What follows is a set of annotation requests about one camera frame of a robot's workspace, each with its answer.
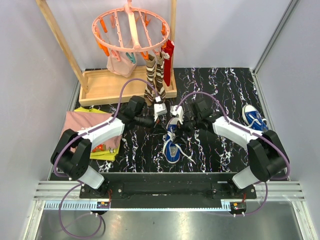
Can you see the left brown striped sock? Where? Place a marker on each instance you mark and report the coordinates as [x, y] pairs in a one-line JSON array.
[[150, 64]]

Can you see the blue sneaker with white laces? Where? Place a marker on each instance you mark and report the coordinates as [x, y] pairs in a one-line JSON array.
[[173, 151]]

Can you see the wooden drying rack stand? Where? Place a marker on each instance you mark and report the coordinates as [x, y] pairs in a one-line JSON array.
[[73, 32]]

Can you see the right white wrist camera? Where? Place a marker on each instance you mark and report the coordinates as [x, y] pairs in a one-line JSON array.
[[178, 113]]

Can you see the pink round clip hanger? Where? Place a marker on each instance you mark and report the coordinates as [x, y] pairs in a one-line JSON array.
[[128, 31]]

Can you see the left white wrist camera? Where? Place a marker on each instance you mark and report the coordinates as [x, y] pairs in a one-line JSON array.
[[159, 108]]

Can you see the right brown striped sock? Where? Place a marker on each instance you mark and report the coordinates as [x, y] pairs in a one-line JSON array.
[[159, 76]]

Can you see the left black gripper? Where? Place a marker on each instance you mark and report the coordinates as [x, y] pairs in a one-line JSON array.
[[153, 122]]

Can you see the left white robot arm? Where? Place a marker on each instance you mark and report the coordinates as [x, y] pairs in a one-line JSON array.
[[72, 152]]

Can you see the pink mesh laundry bag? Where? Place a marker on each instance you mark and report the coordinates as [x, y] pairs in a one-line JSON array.
[[120, 63]]

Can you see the yellow folded t-shirt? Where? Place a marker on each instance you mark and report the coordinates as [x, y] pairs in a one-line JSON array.
[[106, 151]]

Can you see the aluminium slotted rail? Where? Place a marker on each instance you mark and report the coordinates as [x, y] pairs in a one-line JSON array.
[[214, 205]]

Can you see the red hanging sock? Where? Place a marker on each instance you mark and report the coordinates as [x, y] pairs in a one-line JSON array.
[[168, 51]]

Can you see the pink folded t-shirt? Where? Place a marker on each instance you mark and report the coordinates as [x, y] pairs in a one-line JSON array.
[[81, 120]]

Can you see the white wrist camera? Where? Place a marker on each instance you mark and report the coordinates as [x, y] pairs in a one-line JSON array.
[[159, 108], [178, 113]]

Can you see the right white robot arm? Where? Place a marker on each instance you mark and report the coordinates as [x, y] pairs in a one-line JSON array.
[[266, 155]]

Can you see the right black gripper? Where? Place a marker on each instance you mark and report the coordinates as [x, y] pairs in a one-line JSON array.
[[184, 129]]

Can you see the brown striped sock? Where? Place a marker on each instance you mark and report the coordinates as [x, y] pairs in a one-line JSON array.
[[150, 64], [159, 76]]

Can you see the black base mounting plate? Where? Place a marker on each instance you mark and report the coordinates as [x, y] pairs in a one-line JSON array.
[[167, 187]]

